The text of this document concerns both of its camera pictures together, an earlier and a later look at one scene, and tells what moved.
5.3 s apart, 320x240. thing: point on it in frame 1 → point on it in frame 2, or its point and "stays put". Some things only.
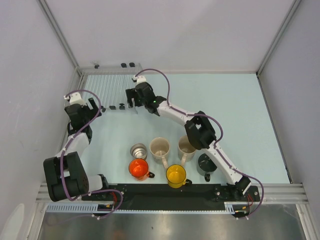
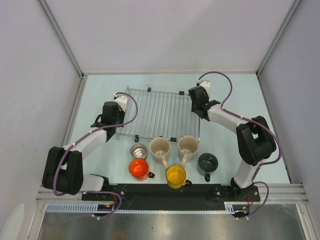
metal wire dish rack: [109, 83] → [160, 114]
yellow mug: [176, 176] stays put
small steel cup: [138, 150] stays put
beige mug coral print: [159, 148] stays put
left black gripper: [93, 112] → [122, 114]
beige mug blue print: [185, 150] stays put
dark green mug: [205, 166] stays put
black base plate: [161, 197] stays put
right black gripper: [132, 93] → [193, 107]
